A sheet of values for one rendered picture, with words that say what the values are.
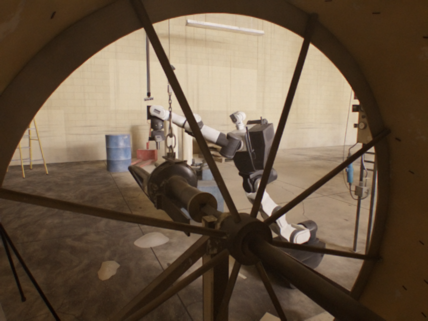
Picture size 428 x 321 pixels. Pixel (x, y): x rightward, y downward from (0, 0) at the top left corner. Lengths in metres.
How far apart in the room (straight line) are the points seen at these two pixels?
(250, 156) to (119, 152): 5.31
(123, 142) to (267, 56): 6.67
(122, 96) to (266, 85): 5.29
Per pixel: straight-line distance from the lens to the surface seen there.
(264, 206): 2.23
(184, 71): 9.81
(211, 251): 1.11
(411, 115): 1.31
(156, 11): 0.84
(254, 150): 1.96
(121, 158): 7.04
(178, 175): 1.62
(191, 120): 0.80
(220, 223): 1.03
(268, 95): 11.31
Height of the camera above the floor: 1.32
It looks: 9 degrees down
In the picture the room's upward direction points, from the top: straight up
